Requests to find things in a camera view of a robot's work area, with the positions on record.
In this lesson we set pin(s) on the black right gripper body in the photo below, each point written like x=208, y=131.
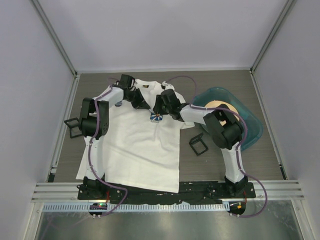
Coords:
x=166, y=110

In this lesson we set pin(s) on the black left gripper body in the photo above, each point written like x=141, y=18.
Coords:
x=135, y=98

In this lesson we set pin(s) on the white t-shirt flower print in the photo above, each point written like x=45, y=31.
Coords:
x=142, y=149

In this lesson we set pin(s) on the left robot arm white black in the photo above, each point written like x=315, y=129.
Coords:
x=94, y=125

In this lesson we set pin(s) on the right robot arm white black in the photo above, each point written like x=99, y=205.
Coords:
x=229, y=143

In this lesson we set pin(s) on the beige plate with bird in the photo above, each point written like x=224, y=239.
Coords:
x=220, y=116

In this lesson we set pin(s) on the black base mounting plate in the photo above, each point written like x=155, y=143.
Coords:
x=192, y=192

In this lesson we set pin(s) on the teal plastic basin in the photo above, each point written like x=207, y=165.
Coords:
x=254, y=125

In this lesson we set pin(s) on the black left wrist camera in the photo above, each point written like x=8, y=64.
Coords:
x=126, y=82

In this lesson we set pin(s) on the black frame box right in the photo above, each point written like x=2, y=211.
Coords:
x=198, y=145

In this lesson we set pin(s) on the black frame box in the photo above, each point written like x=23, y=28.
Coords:
x=198, y=145
x=73, y=127

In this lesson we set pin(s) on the black frame box left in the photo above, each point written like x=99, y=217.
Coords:
x=73, y=127

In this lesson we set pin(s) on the white slotted cable duct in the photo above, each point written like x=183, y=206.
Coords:
x=103, y=207

